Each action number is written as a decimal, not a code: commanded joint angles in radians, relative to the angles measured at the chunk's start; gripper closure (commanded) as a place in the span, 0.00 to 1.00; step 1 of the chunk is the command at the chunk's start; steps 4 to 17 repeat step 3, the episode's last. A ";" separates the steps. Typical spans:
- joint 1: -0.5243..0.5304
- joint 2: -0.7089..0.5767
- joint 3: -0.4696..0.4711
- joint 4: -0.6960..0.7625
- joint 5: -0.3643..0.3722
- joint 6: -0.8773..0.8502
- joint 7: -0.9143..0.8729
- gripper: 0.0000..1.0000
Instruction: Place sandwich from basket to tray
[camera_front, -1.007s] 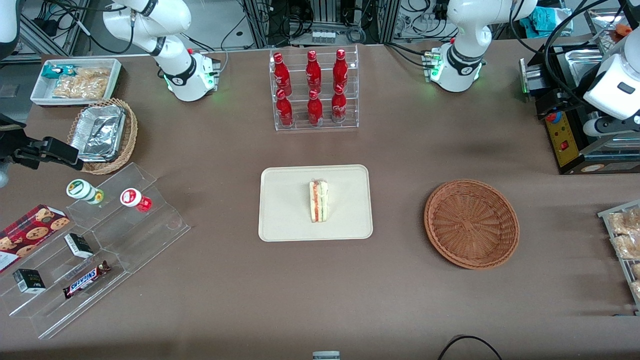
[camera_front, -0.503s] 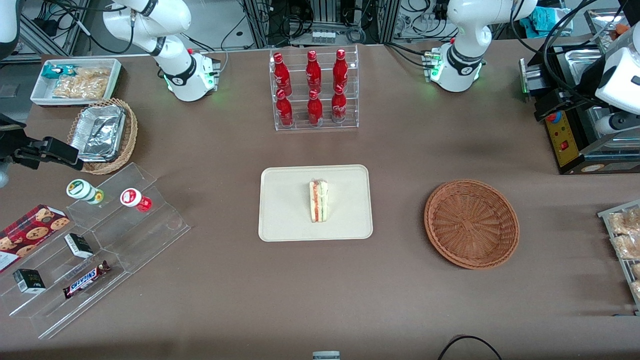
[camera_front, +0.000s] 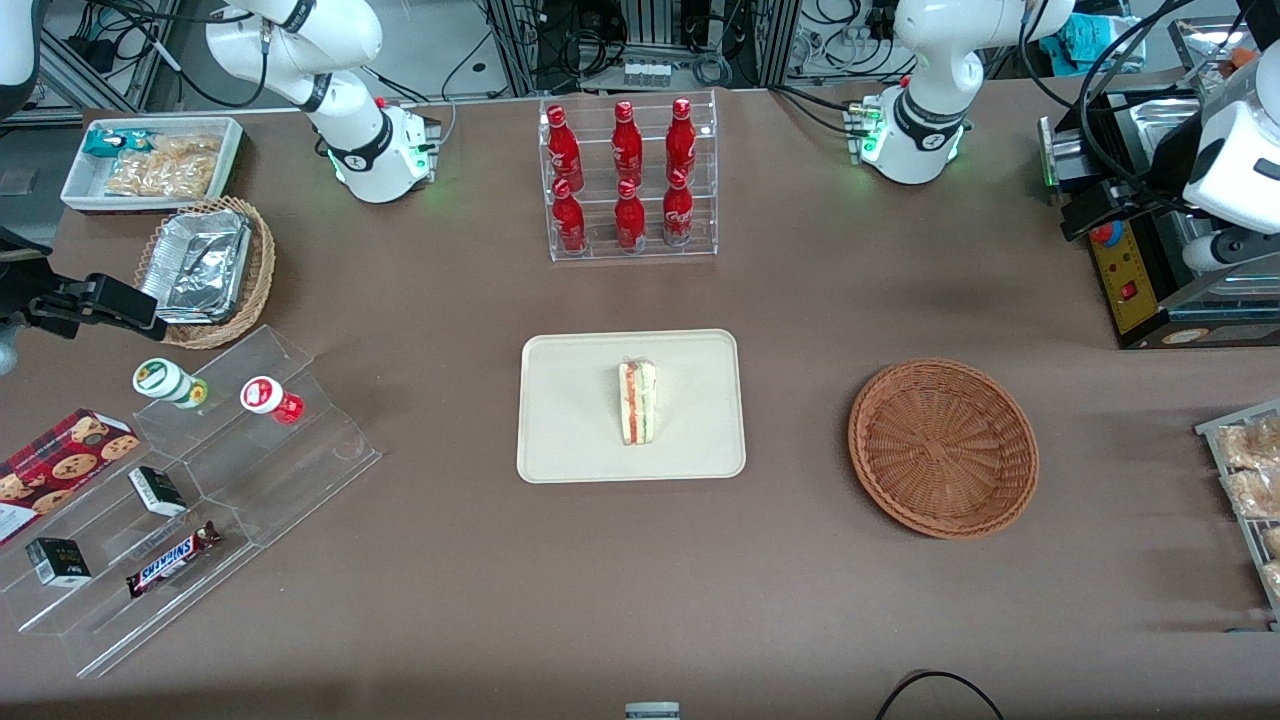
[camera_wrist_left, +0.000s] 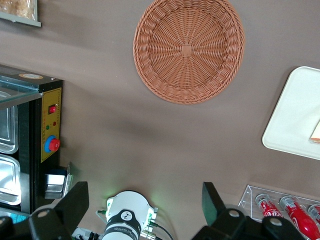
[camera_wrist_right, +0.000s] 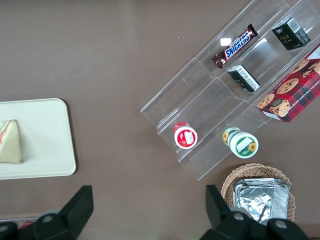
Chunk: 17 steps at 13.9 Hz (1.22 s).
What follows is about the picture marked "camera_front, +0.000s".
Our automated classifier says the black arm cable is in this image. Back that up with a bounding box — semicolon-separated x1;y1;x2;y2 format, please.
1020;0;1251;206

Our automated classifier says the red cola bottle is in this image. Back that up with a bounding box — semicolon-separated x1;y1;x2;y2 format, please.
662;170;694;247
666;97;697;183
612;100;644;187
546;104;585;193
614;178;647;252
552;178;589;255

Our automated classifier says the black machine with yellow panel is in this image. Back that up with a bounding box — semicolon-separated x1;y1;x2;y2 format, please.
1038;80;1280;350

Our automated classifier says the round brown wicker basket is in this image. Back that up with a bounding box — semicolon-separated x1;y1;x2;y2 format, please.
848;359;1040;540

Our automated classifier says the teal snack packet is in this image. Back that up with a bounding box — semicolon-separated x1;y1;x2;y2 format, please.
83;129;151;159

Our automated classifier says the clear acrylic stepped display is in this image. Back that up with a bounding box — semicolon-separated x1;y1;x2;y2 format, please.
0;324;382;680

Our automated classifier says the red lid cup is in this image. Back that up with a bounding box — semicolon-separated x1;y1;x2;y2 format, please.
240;375;305;426

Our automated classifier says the stack of foil trays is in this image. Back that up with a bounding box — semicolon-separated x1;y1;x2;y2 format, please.
139;209;252;324

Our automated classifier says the black floor cable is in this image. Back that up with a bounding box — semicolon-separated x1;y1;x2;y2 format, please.
875;670;1006;720

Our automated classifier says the clear bag of chips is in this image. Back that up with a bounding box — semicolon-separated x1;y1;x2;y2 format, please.
150;134;223;163
104;150;217;199

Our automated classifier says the beige plastic serving tray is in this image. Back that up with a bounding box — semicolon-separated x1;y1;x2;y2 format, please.
516;329;747;484

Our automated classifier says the Snickers chocolate bar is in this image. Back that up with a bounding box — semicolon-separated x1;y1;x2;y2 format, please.
125;521;223;599

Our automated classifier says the clear acrylic bottle rack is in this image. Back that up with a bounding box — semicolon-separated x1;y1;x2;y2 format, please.
538;90;719;263

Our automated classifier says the green lid cup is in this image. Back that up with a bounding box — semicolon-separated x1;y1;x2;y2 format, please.
132;357;210;410

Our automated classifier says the red cookie box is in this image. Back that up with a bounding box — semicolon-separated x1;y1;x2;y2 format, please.
0;408;142;547

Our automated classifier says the tray of packaged bread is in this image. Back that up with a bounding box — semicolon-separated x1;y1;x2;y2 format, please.
1195;400;1280;623

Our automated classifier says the oval tan wicker basket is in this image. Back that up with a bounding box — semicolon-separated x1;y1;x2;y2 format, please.
134;196;277;350

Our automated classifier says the aluminium frame rack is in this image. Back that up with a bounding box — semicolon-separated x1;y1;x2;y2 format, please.
484;0;803;97

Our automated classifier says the white rectangular snack bin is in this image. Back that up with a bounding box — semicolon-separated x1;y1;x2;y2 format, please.
60;116;246;213

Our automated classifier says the small black box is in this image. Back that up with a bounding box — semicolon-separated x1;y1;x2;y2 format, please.
25;537;93;588
128;465;188;518

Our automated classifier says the triangle sandwich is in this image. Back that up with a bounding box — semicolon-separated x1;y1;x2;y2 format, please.
617;358;658;447

